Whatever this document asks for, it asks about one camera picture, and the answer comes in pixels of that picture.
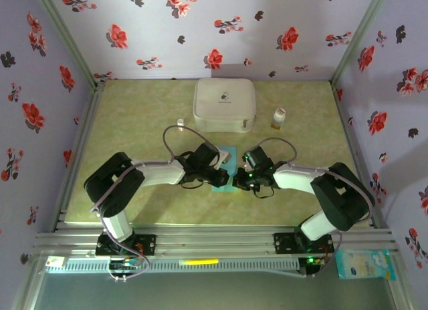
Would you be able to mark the small white box red label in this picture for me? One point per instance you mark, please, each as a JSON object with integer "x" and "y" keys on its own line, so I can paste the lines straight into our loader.
{"x": 55, "y": 261}

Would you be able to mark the aluminium side rail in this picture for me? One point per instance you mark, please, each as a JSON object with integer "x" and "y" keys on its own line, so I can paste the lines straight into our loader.
{"x": 342, "y": 116}
{"x": 88, "y": 116}

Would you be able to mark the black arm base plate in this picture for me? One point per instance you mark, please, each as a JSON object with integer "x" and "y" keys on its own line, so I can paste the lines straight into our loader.
{"x": 147, "y": 244}
{"x": 282, "y": 243}

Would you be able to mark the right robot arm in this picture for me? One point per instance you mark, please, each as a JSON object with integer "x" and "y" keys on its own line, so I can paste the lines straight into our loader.
{"x": 341, "y": 199}

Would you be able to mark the aluminium front rail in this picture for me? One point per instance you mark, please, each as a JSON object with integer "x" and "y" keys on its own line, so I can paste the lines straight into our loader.
{"x": 214, "y": 240}

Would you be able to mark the white zippered medicine case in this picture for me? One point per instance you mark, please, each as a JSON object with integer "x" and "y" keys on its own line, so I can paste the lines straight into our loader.
{"x": 224, "y": 103}

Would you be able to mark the yellow label strip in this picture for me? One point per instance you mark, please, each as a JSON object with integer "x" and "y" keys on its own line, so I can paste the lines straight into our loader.
{"x": 199, "y": 262}

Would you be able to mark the small white pill bottle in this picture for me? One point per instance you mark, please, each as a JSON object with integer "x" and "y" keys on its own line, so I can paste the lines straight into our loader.
{"x": 181, "y": 122}

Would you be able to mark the aluminium corner post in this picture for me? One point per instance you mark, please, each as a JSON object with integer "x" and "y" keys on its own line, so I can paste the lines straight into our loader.
{"x": 360, "y": 36}
{"x": 67, "y": 36}

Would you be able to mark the white capped amber pill bottle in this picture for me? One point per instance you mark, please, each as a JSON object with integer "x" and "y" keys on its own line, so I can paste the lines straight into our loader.
{"x": 277, "y": 119}

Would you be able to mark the light blue cloth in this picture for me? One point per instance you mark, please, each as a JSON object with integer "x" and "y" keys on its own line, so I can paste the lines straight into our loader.
{"x": 222, "y": 189}

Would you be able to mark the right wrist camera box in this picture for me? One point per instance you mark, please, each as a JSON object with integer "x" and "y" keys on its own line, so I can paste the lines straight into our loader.
{"x": 246, "y": 160}

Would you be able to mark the blue wet wipes pack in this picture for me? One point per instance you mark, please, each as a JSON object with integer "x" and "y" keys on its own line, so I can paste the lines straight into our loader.
{"x": 364, "y": 265}

